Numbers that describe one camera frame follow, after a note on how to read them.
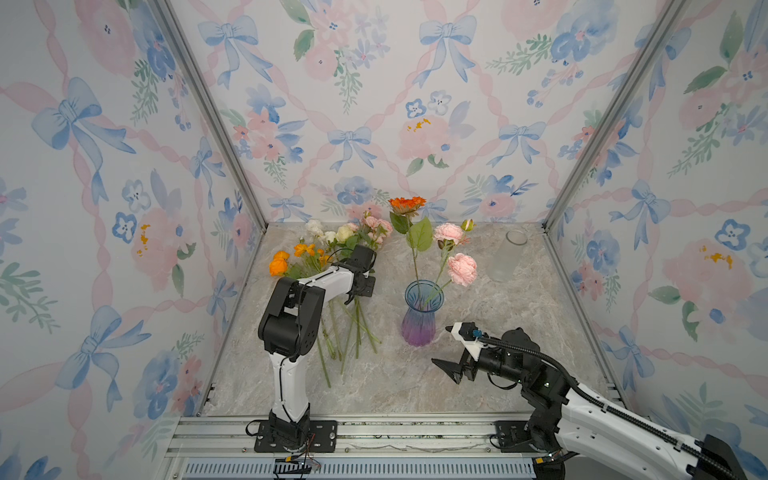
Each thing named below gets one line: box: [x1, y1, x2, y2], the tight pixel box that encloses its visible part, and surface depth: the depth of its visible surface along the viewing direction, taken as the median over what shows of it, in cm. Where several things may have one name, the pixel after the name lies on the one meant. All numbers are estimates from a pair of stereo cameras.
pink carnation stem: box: [424, 219, 478, 306], surface depth 72 cm
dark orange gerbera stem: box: [388, 196, 433, 286], surface depth 76 cm
